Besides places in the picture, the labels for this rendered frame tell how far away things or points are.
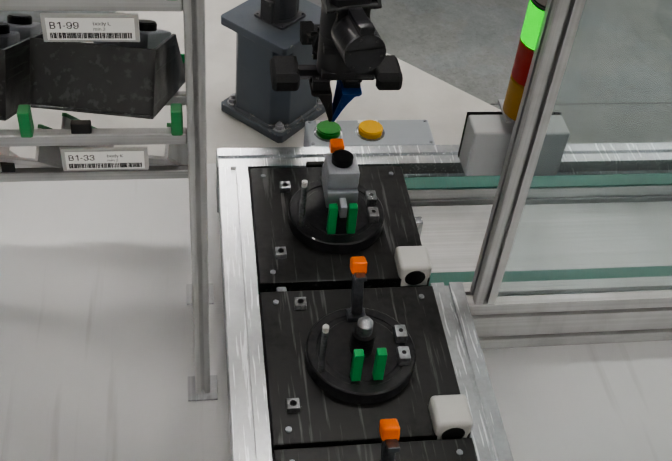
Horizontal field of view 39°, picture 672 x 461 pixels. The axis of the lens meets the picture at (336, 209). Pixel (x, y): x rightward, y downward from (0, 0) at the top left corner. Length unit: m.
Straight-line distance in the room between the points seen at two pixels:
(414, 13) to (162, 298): 2.49
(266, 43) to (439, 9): 2.25
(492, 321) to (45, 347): 0.63
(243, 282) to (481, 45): 2.43
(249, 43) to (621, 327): 0.76
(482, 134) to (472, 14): 2.66
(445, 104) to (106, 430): 0.91
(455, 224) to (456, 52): 2.11
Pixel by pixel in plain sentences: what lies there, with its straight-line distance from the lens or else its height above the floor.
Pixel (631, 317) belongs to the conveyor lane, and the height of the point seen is 0.92.
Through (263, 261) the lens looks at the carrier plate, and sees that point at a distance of 1.34.
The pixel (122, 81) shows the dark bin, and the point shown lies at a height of 1.34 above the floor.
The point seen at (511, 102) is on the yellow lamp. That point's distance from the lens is 1.15.
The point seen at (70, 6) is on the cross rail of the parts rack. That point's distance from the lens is 0.92.
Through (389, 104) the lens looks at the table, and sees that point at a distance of 1.82.
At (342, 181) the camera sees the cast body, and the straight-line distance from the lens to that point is 1.32.
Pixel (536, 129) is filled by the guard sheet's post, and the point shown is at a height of 1.26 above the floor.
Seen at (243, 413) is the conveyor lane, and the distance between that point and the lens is 1.19.
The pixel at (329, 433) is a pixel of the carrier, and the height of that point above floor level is 0.97.
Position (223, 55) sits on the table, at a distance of 1.91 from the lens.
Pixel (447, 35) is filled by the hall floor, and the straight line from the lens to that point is 3.66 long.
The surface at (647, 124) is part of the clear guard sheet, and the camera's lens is 1.21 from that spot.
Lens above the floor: 1.94
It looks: 43 degrees down
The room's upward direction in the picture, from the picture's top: 6 degrees clockwise
